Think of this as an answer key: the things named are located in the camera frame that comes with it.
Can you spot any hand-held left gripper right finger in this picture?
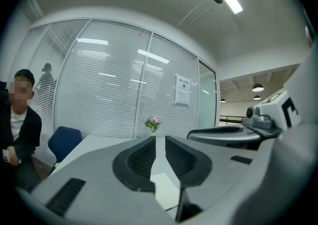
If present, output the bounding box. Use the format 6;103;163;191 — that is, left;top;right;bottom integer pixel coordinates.
165;135;264;222

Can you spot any blue chair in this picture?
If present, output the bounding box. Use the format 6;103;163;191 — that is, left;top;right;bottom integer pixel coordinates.
47;126;83;170

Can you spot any white paper sign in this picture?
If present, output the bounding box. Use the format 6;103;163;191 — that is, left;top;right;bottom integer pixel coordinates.
173;73;192;107

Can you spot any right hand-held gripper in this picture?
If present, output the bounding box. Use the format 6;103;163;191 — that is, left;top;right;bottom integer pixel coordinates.
186;88;302;148

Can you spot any glass door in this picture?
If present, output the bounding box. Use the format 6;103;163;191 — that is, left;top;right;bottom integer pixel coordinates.
198;60;218;131

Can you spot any grey gripper-mounted camera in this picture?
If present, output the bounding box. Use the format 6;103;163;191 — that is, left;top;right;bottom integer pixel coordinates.
242;106;274;129

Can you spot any glass partition with blinds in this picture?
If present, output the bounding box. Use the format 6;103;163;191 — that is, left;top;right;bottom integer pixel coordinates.
27;19;199;139

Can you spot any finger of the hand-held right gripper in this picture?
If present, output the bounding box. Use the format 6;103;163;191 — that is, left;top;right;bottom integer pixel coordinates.
187;126;242;136

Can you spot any flower vase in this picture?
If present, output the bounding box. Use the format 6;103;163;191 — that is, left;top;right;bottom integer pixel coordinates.
142;114;163;137

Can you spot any black metal railing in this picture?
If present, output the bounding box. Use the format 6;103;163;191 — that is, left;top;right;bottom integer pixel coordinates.
220;114;245;123

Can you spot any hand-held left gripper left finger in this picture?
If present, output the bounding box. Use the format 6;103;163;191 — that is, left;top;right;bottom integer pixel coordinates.
32;136;176;225

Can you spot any white phone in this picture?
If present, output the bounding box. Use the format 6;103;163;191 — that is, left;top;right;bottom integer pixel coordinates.
2;149;12;164

